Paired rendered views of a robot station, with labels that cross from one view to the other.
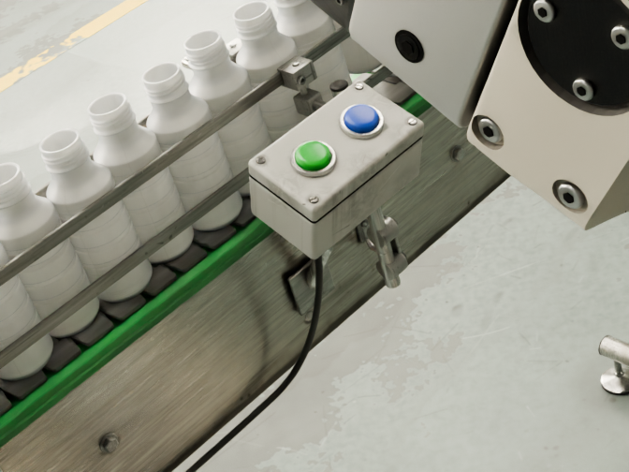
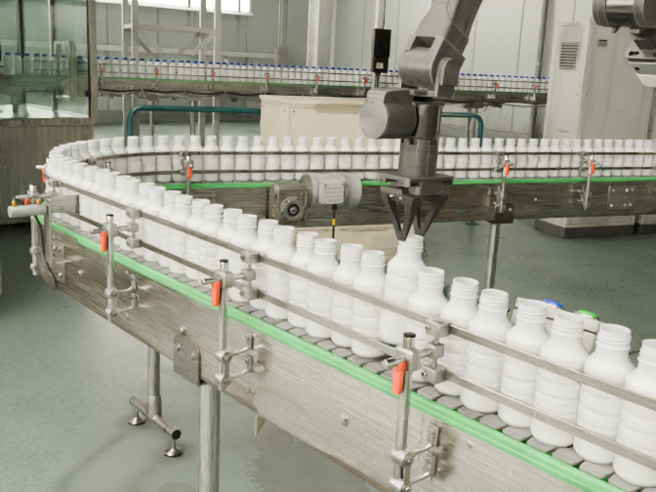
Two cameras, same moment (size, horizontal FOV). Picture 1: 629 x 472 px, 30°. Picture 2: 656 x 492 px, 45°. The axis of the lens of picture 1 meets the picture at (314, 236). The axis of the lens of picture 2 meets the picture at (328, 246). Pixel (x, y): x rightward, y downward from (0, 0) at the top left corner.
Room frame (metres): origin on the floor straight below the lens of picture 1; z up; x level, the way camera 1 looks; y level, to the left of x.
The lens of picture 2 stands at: (1.36, 1.02, 1.46)
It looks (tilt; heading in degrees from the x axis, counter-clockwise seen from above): 13 degrees down; 262
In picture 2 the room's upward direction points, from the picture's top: 3 degrees clockwise
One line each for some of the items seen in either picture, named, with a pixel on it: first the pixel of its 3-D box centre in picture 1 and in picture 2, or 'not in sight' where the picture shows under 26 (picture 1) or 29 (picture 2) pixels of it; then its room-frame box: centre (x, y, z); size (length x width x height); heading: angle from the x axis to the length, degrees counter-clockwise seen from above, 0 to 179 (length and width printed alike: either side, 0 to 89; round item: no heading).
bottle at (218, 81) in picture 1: (228, 112); (487, 349); (1.00, 0.04, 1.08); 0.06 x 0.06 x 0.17
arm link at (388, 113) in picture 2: not in sight; (406, 97); (1.11, -0.09, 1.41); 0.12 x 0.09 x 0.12; 33
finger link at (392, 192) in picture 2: not in sight; (410, 209); (1.09, -0.11, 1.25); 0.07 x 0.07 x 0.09; 34
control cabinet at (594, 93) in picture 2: not in sight; (594, 129); (-1.95, -5.87, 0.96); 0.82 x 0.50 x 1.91; 16
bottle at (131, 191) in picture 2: not in sight; (133, 215); (1.58, -0.83, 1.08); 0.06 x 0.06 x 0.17
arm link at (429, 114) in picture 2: not in sight; (419, 120); (1.08, -0.11, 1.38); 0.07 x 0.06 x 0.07; 33
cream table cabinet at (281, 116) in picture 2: not in sight; (339, 179); (0.54, -4.76, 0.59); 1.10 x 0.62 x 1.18; 16
